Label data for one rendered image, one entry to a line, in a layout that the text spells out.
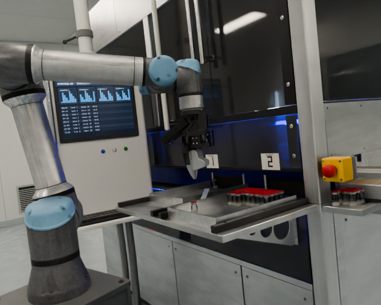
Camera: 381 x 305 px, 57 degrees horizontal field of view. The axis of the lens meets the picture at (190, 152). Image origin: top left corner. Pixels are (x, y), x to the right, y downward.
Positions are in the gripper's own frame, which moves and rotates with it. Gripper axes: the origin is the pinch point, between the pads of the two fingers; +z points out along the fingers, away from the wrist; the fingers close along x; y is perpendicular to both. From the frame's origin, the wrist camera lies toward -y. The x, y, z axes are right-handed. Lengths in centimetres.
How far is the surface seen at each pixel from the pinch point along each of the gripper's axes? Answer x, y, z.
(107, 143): 44, -66, -12
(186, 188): 45, -25, 12
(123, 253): 54, -72, 48
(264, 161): 28.9, 16.1, -0.3
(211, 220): -10.3, 9.4, 11.6
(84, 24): 44, -73, -74
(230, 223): -9.5, 14.7, 12.4
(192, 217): -5.5, 1.1, 12.1
